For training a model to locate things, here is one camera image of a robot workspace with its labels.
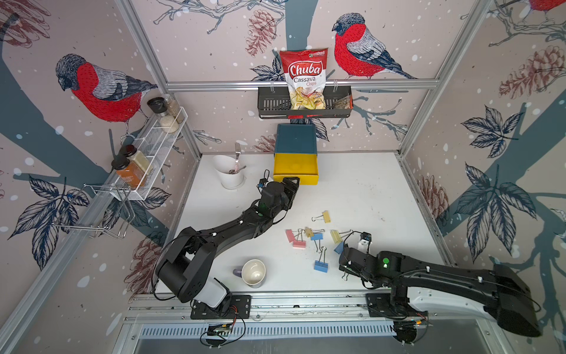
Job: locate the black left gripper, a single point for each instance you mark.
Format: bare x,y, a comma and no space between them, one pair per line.
292,192

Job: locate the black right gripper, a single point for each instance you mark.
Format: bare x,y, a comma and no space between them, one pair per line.
340,268

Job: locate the yellow top drawer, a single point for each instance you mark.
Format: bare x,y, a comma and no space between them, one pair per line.
303,166

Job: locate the blue binder clip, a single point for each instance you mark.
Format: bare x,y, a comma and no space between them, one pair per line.
339,248
316,239
320,264

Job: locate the blue binder clip front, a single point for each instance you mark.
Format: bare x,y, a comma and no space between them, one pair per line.
320,264

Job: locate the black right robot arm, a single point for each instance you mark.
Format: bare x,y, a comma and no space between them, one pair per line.
504,296

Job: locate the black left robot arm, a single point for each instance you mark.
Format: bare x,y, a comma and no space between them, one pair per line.
185,265

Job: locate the yellow binder clip right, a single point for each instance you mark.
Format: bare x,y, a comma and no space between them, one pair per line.
338,237

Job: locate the teal mini drawer cabinet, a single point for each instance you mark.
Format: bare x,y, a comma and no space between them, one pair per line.
296,139

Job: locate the yellow binder clip far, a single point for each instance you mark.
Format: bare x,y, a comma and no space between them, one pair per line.
325,216

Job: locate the metal fork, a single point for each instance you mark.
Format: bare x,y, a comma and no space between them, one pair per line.
238,151

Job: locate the white utensil cup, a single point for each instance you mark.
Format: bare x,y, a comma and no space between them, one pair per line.
228,172

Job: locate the white and purple mug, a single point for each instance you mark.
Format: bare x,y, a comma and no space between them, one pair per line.
253,273

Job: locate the red cassava chips bag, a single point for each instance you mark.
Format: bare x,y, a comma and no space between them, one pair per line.
305,75

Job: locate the clear spice jar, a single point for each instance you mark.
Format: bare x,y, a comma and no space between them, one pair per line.
173,107

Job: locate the beige spice jar black lid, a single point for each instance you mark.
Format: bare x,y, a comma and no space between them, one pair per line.
137,157

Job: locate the white spice jar black lid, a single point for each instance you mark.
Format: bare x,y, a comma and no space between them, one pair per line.
168,123

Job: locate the orange spice jar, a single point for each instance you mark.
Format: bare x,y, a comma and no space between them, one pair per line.
128,171

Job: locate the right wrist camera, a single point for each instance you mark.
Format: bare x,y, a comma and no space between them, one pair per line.
365,242

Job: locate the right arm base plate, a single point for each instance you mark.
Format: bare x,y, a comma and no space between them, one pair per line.
381,305

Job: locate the black wire wall basket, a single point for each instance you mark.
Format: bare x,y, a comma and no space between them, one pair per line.
275,103

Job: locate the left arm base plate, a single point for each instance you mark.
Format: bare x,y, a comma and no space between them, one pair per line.
231,307

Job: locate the white wire spice rack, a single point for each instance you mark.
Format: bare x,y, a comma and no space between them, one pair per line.
156,146

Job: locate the small electronics board with wires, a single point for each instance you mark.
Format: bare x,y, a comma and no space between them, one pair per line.
220,335

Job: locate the metal wire rack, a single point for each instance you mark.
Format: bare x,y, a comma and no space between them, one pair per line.
108,213

